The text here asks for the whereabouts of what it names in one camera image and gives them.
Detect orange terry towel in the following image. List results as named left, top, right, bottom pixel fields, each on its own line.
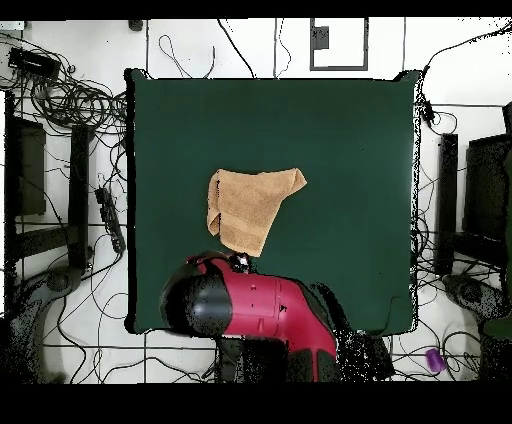
left=206, top=167, right=308, bottom=258

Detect dark green table cloth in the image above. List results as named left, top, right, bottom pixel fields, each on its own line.
left=124, top=68, right=421, bottom=336

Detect black power strip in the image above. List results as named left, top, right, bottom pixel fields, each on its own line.
left=94, top=186, right=127, bottom=254

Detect small grey plate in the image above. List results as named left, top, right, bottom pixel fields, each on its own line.
left=312, top=25, right=330, bottom=50

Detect black power adapter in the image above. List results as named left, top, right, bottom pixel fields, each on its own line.
left=419, top=97, right=438, bottom=127

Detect grey chair base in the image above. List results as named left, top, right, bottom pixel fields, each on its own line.
left=441, top=273, right=505, bottom=321
left=7, top=265, right=85, bottom=383

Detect black rectangular box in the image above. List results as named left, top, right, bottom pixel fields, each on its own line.
left=7, top=46, right=62, bottom=78

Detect thin looped black cable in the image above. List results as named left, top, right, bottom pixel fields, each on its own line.
left=158, top=33, right=217, bottom=80

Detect straight black cable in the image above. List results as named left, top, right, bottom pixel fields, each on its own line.
left=216, top=18, right=257, bottom=79

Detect grey rectangular frame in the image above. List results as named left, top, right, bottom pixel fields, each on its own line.
left=309, top=17, right=370, bottom=72

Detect black furniture frame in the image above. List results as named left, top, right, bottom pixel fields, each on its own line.
left=3, top=90, right=95, bottom=277
left=434, top=101, right=512, bottom=277

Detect tangle of black cables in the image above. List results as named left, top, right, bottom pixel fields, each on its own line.
left=0, top=31, right=129, bottom=137

